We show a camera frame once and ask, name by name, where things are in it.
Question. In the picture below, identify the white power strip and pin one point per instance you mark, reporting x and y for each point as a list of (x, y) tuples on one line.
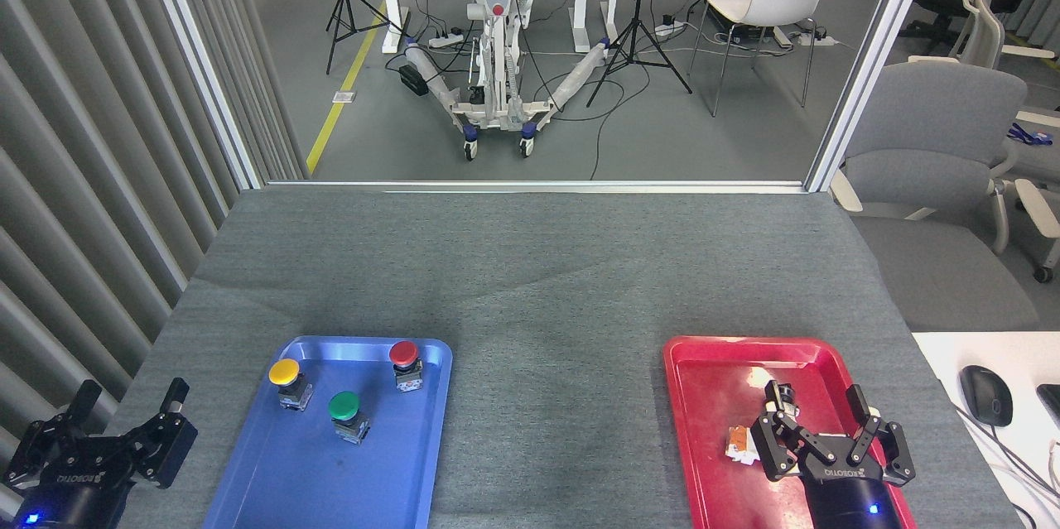
[(816, 38), (445, 39), (669, 28)]

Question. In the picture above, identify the yellow push button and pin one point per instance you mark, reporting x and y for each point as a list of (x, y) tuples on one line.
[(284, 372)]

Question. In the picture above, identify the green push button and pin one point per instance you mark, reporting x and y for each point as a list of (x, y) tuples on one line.
[(344, 406)]

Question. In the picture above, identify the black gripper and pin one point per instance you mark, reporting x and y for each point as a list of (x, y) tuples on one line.
[(849, 500), (79, 500)]

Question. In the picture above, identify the white and orange switch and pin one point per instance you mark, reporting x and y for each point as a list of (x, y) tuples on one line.
[(739, 444)]

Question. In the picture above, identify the white table leg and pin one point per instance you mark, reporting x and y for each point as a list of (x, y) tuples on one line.
[(582, 12), (391, 7)]

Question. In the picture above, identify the grey office chair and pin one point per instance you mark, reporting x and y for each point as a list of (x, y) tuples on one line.
[(936, 140)]

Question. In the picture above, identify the black power adapter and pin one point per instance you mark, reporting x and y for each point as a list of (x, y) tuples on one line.
[(413, 79)]

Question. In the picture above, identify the black selector switch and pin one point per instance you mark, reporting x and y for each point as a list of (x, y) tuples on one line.
[(791, 398)]

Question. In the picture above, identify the black computer mouse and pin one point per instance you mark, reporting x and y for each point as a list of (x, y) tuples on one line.
[(985, 396)]

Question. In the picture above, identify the red push button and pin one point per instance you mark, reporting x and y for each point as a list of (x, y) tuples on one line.
[(404, 353)]

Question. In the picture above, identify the silver rail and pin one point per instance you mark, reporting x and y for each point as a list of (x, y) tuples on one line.
[(538, 186)]

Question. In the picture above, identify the black flat device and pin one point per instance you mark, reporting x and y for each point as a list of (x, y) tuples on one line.
[(1052, 405)]

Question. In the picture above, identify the white stand on wheels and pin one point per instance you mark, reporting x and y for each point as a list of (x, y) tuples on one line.
[(495, 7)]

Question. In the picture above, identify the floor socket plate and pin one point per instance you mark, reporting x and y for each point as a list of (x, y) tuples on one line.
[(344, 97)]

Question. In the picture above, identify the white desk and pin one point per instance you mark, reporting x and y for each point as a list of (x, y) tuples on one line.
[(961, 347)]

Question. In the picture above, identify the white office chair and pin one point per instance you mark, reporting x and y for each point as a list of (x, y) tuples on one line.
[(985, 32)]

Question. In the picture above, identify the black tripod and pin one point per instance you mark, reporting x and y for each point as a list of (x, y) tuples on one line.
[(344, 7), (636, 32)]

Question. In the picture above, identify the silver post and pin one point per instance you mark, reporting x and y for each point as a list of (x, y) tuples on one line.
[(195, 49), (869, 57)]

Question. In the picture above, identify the red plastic tray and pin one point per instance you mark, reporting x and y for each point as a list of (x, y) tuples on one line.
[(712, 405)]

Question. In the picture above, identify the blue plastic tray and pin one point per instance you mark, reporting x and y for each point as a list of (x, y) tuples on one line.
[(331, 479)]

